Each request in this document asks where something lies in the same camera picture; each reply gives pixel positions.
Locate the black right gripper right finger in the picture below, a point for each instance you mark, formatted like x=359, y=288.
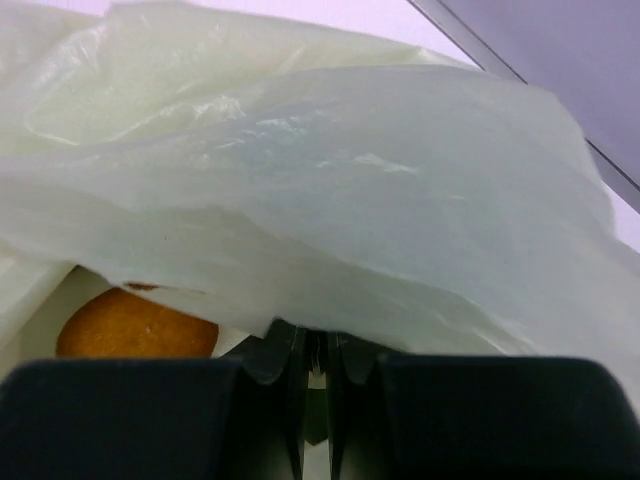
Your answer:
x=405, y=416

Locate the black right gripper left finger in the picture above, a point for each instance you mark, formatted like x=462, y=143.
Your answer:
x=236, y=417

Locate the orange fake fruit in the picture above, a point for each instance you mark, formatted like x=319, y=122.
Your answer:
x=118, y=324

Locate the light green plastic bag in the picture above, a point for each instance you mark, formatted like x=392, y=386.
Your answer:
x=248, y=167

